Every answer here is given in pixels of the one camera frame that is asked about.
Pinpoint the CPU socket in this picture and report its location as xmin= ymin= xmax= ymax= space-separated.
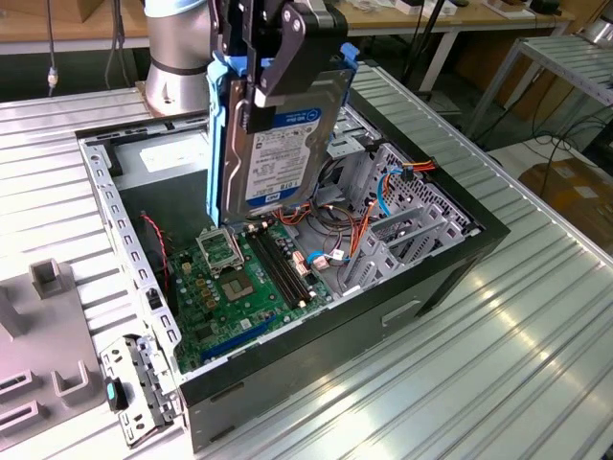
xmin=217 ymin=270 xmax=260 ymax=306

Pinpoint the black RAM slot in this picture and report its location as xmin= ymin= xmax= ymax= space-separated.
xmin=246 ymin=233 xmax=299 ymax=309
xmin=266 ymin=229 xmax=316 ymax=301
xmin=253 ymin=232 xmax=305 ymax=307
xmin=260 ymin=231 xmax=310 ymax=304

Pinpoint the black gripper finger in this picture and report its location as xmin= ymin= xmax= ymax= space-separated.
xmin=212 ymin=0 xmax=241 ymax=62
xmin=240 ymin=0 xmax=308 ymax=137

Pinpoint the black cable with metal plug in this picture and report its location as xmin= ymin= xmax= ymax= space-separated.
xmin=43 ymin=0 xmax=62 ymax=101

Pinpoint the grey metal bracket flap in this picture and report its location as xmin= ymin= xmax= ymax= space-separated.
xmin=99 ymin=333 xmax=187 ymax=449

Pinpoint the cardboard box with label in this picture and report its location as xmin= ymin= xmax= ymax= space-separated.
xmin=519 ymin=157 xmax=613 ymax=269

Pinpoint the small white box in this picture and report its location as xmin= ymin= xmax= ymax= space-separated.
xmin=395 ymin=0 xmax=457 ymax=16

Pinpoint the metal socket cover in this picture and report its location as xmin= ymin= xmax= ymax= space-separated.
xmin=194 ymin=225 xmax=244 ymax=277

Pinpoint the black open PC case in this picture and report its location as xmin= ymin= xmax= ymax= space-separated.
xmin=74 ymin=85 xmax=511 ymax=454

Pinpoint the blue data wire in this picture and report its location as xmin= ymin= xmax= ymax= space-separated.
xmin=305 ymin=164 xmax=402 ymax=273

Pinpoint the red yellow power wire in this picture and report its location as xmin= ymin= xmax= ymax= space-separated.
xmin=399 ymin=160 xmax=438 ymax=184

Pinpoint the wooden desk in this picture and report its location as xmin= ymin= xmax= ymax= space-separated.
xmin=0 ymin=0 xmax=576 ymax=95

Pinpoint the grey metal drive cage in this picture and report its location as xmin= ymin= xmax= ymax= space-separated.
xmin=315 ymin=103 xmax=385 ymax=215

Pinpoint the blue expansion slot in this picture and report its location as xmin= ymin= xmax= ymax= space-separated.
xmin=199 ymin=313 xmax=278 ymax=363

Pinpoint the orange red wire bundle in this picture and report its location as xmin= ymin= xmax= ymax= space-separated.
xmin=273 ymin=204 xmax=317 ymax=227

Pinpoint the grey metal disk bay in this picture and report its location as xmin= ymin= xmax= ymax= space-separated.
xmin=334 ymin=203 xmax=480 ymax=299

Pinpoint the black wire loop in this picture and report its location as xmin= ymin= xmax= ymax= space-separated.
xmin=309 ymin=157 xmax=365 ymax=236

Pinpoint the black latch with blue tab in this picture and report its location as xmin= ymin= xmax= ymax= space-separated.
xmin=102 ymin=375 xmax=130 ymax=413

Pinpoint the grey part rack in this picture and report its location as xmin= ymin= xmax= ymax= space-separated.
xmin=0 ymin=258 xmax=105 ymax=435

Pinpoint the grey power supply unit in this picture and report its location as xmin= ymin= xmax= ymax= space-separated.
xmin=110 ymin=129 xmax=213 ymax=245

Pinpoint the brown cardboard box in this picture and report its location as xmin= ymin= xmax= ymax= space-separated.
xmin=45 ymin=0 xmax=104 ymax=23

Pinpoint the hard disk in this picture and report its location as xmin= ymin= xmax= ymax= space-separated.
xmin=204 ymin=41 xmax=360 ymax=226

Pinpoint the red black twisted wire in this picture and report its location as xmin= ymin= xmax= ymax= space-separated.
xmin=141 ymin=214 xmax=170 ymax=289

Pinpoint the orange flat wire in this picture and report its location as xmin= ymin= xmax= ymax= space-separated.
xmin=348 ymin=200 xmax=380 ymax=263

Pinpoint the green motherboard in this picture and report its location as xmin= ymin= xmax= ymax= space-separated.
xmin=167 ymin=222 xmax=336 ymax=375

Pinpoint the metal slat side table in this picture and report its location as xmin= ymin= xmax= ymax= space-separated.
xmin=466 ymin=35 xmax=613 ymax=140

